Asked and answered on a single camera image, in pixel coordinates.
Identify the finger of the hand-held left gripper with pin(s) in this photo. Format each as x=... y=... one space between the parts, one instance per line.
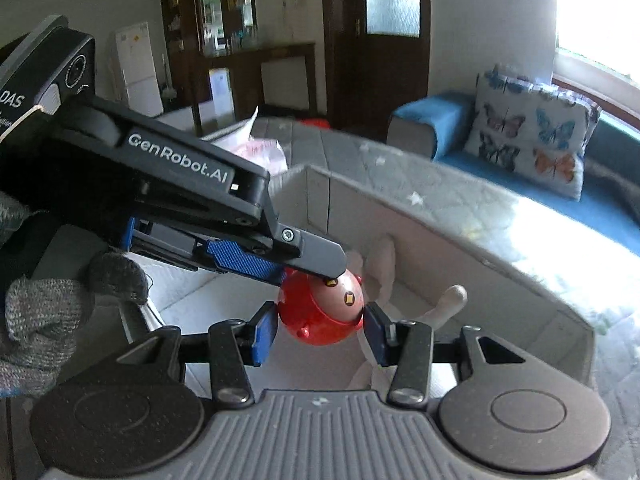
x=315 y=255
x=245 y=260

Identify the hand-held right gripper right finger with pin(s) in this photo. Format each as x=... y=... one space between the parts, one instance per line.
x=376 y=334

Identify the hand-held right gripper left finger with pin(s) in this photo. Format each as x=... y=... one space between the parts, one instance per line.
x=263 y=334

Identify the red round studded toy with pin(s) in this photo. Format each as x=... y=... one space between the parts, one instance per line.
x=320 y=310

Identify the white cardboard box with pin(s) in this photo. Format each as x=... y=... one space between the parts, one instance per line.
x=445 y=240

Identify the person's left hand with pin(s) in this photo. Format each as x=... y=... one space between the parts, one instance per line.
x=40 y=330

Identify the white plush toy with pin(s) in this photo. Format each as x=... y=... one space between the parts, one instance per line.
x=450 y=305

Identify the white paper sheet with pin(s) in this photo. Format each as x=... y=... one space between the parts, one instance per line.
x=221 y=92

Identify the pink and white plastic bag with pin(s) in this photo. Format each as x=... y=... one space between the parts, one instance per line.
x=260 y=152

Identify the white refrigerator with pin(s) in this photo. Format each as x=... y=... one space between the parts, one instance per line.
x=137 y=65

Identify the small red object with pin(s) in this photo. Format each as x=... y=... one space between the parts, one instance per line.
x=315 y=124

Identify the dark wooden cabinet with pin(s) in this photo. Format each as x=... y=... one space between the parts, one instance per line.
x=280 y=75

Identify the dark wooden door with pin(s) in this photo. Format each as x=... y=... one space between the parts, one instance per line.
x=345 y=60

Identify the butterfly print pillow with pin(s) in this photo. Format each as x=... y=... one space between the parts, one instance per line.
x=525 y=130

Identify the blue sofa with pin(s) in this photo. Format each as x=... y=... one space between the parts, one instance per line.
x=600 y=210

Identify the bright window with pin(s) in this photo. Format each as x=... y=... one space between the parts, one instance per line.
x=600 y=10

